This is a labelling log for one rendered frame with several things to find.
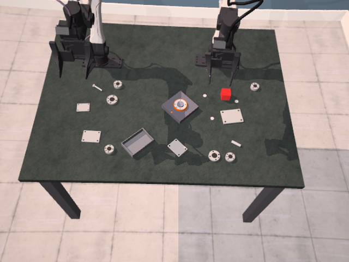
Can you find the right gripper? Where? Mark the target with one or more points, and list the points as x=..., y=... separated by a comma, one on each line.
x=74, y=48

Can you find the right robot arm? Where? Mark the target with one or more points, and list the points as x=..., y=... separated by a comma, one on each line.
x=83, y=19

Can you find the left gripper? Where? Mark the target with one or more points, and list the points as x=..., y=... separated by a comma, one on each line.
x=223, y=57

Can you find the red cube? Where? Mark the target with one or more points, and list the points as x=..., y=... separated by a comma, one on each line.
x=225, y=94

